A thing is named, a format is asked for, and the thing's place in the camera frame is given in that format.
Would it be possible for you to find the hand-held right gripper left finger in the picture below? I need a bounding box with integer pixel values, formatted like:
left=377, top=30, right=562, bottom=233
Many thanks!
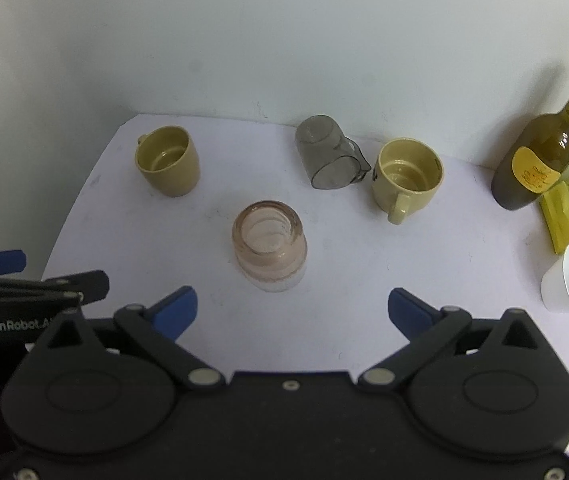
left=29, top=286, right=225, bottom=390

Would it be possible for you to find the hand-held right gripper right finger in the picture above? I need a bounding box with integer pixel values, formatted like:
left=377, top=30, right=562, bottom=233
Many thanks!
left=358, top=287, right=560, bottom=389

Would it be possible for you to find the pink glass cup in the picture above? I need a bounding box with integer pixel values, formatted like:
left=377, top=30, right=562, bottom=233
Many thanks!
left=232, top=200, right=309, bottom=293

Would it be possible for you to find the beige ceramic cup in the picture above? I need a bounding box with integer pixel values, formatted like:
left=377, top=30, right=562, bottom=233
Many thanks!
left=371, top=138, right=444, bottom=226
left=136, top=125, right=201, bottom=198

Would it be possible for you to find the grey transparent plastic cup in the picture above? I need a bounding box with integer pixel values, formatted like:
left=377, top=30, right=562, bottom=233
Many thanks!
left=294, top=114, right=371, bottom=191

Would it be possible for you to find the dark glass wine bottle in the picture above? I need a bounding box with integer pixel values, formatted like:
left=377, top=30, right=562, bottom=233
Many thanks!
left=491, top=64, right=569, bottom=211

